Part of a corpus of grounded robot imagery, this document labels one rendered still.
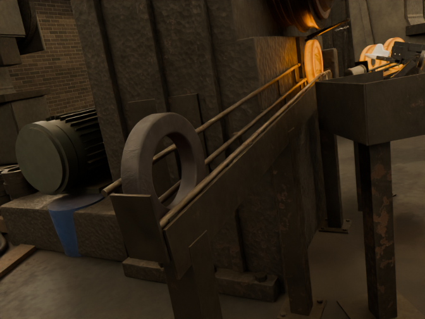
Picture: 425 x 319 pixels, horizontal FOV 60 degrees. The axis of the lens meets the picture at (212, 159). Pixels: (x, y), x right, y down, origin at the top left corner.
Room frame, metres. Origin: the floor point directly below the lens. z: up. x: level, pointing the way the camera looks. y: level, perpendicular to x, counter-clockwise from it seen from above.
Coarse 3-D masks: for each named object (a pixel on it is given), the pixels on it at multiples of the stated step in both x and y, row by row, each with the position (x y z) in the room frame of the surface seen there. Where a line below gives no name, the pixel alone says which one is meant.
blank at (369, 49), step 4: (376, 44) 1.82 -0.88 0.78; (368, 48) 1.80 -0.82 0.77; (372, 48) 1.80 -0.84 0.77; (364, 52) 1.80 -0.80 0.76; (368, 52) 1.79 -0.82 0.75; (372, 52) 1.80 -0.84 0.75; (360, 56) 1.81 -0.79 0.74; (364, 56) 1.79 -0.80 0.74; (360, 60) 1.80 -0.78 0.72; (364, 60) 1.78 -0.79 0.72; (368, 60) 1.79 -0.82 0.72; (376, 60) 1.85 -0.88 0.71; (380, 60) 1.83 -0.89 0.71; (368, 64) 1.79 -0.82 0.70; (376, 64) 1.84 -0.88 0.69; (380, 64) 1.83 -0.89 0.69; (380, 68) 1.82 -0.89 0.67
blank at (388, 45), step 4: (388, 40) 1.89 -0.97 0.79; (392, 40) 1.87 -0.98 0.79; (396, 40) 1.88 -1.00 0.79; (400, 40) 1.89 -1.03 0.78; (384, 44) 1.88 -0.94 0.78; (388, 44) 1.86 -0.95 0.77; (392, 44) 1.86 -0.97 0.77; (384, 48) 1.87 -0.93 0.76; (388, 48) 1.85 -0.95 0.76; (392, 64) 1.86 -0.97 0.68; (392, 68) 1.87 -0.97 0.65; (396, 68) 1.87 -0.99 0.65
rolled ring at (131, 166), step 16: (144, 128) 0.52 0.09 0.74; (160, 128) 0.54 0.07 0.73; (176, 128) 0.58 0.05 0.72; (192, 128) 0.62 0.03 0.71; (128, 144) 0.51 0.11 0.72; (144, 144) 0.51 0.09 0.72; (176, 144) 0.62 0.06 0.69; (192, 144) 0.61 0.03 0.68; (128, 160) 0.50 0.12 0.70; (144, 160) 0.50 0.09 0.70; (192, 160) 0.62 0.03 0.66; (128, 176) 0.49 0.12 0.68; (144, 176) 0.50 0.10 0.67; (192, 176) 0.61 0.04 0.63; (128, 192) 0.49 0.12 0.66; (144, 192) 0.49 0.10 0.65; (160, 208) 0.51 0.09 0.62
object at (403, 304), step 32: (320, 96) 1.02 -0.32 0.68; (352, 96) 0.84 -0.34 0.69; (384, 96) 0.79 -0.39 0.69; (416, 96) 0.80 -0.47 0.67; (320, 128) 1.04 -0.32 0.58; (352, 128) 0.85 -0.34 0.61; (384, 128) 0.79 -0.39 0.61; (416, 128) 0.80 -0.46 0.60; (384, 160) 0.92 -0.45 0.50; (384, 192) 0.92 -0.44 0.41; (384, 224) 0.92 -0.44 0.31; (384, 256) 0.92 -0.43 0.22; (384, 288) 0.92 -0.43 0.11
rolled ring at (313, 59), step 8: (312, 40) 1.49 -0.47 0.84; (312, 48) 1.44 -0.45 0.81; (320, 48) 1.56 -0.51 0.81; (304, 56) 1.45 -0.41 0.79; (312, 56) 1.43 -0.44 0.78; (320, 56) 1.55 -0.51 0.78; (304, 64) 1.44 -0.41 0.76; (312, 64) 1.42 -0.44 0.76; (320, 64) 1.56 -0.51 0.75; (312, 72) 1.43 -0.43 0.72; (320, 72) 1.55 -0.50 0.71
